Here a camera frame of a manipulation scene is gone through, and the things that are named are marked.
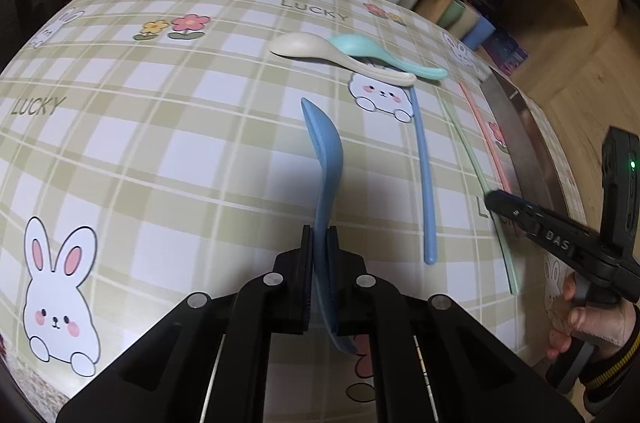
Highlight beige spoon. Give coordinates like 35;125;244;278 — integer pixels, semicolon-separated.
267;33;418;86

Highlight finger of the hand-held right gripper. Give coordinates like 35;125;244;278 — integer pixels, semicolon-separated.
482;189;601;264

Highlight pink chopstick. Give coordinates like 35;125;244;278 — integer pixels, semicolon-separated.
457;80;516;204

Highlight stainless steel utensil tray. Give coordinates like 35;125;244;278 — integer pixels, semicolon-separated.
480;65;588;229

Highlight person's right forearm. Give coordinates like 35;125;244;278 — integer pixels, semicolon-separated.
582;303;640;414

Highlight blue spoon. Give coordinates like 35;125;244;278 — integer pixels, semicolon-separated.
300;97;368;356

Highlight purple box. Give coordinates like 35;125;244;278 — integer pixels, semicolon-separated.
487;28;530;76

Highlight blue chopstick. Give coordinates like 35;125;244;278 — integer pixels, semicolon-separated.
410;85;438;265

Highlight person's right hand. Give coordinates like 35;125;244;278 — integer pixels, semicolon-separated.
545;273;636;361

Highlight green chopstick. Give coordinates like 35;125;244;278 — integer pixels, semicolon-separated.
440;97;521;295

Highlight teal spoon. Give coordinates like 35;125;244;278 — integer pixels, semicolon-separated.
327;34;448;80

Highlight green cup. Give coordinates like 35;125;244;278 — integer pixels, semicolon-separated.
440;0;468;28

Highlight plaid bunny print tablecloth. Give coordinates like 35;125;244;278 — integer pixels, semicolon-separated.
0;0;586;423

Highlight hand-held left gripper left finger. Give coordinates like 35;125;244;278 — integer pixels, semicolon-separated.
55;225;315;423

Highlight blue cup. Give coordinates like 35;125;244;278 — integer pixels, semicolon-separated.
472;18;501;51

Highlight beige cup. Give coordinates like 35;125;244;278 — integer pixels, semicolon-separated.
457;10;483;41

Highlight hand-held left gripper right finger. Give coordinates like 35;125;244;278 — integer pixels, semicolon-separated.
325;226;586;423

